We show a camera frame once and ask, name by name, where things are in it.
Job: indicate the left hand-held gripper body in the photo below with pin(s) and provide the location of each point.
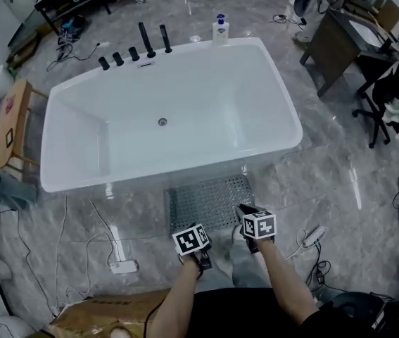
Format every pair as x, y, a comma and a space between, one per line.
188, 241

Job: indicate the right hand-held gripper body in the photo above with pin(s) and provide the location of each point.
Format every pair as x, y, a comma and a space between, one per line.
259, 225

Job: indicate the grey perforated bath mat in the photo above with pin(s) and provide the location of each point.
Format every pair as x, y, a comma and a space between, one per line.
209, 203

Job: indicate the person's left forearm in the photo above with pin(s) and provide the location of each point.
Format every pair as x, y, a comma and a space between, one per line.
174, 301

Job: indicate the person's right forearm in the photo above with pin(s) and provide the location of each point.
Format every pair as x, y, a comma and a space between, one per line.
283, 280

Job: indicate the person's light blue jeans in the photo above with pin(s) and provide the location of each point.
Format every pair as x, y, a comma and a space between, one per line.
245, 269

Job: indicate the white power strip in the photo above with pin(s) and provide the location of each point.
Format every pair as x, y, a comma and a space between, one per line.
123, 267
315, 235

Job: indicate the black power adapter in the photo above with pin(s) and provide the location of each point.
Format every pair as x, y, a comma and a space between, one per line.
319, 278

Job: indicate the person's black shirt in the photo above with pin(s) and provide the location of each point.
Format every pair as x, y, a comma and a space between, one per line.
238, 312

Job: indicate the large flattened cardboard box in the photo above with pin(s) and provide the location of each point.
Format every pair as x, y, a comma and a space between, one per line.
114, 312

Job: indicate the white bathtub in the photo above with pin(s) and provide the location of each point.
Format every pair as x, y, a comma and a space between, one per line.
150, 93

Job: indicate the white pump soap bottle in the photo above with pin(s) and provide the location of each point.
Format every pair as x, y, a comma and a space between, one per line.
220, 34

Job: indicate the wooden vanity cabinet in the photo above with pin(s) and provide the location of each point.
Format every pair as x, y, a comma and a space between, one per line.
329, 48

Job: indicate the black office chair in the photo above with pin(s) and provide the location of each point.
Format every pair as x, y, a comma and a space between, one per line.
385, 90

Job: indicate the black hand shower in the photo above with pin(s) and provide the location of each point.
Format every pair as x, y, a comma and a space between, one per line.
165, 39

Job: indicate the black faucet knob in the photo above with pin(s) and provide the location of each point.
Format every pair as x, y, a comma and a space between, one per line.
134, 54
104, 64
118, 59

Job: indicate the wooden coffee table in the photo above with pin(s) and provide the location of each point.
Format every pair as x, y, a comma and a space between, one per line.
11, 118

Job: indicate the brown cardboard sheet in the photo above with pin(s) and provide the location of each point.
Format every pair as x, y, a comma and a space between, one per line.
391, 12

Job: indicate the black workbench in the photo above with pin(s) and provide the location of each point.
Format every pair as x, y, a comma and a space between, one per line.
72, 4

